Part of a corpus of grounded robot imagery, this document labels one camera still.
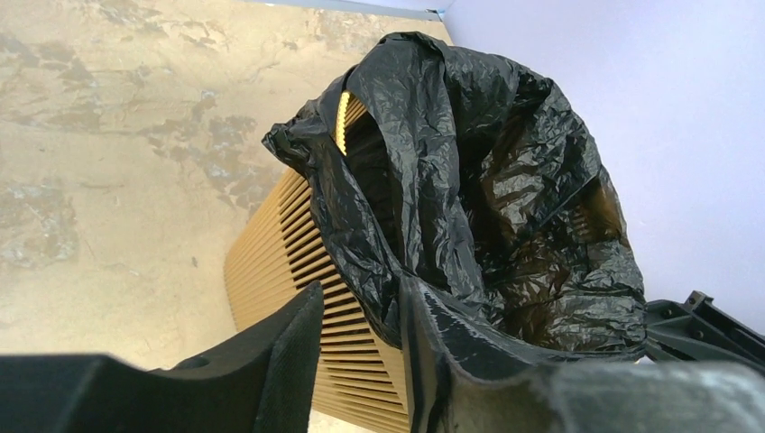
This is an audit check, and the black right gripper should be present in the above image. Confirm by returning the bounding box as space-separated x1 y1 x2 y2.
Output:
645 290 764 375

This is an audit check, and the black plastic trash bag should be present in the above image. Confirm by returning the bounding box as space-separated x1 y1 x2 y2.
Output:
263 32 646 359

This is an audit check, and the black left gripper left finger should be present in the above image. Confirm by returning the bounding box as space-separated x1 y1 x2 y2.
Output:
1 282 324 432

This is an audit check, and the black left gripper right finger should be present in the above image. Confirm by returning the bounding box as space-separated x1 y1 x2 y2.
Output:
400 278 764 432

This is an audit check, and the yellow plastic trash bin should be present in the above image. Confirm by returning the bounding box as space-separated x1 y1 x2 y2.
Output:
222 89 617 433

